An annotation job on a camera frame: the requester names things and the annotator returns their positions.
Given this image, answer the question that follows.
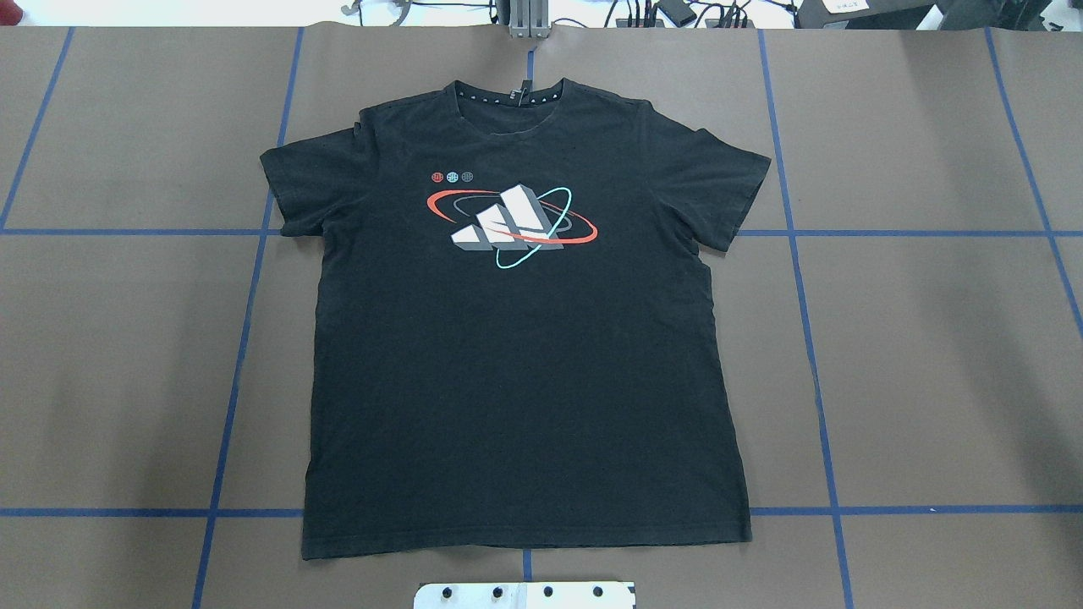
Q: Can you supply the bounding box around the black graphic t-shirt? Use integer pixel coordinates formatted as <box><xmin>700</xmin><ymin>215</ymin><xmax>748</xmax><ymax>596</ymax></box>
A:
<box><xmin>260</xmin><ymin>80</ymin><xmax>771</xmax><ymax>560</ymax></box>

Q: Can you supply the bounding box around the black power adapter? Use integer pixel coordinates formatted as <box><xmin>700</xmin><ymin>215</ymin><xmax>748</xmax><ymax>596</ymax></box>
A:
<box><xmin>655</xmin><ymin>0</ymin><xmax>697</xmax><ymax>27</ymax></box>

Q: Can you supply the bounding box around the aluminium frame post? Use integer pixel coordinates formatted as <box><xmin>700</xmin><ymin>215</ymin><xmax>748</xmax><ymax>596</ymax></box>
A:
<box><xmin>495</xmin><ymin>0</ymin><xmax>552</xmax><ymax>39</ymax></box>

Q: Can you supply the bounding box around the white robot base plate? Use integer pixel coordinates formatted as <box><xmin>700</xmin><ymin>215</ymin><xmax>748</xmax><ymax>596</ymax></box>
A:
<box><xmin>413</xmin><ymin>581</ymin><xmax>638</xmax><ymax>608</ymax></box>

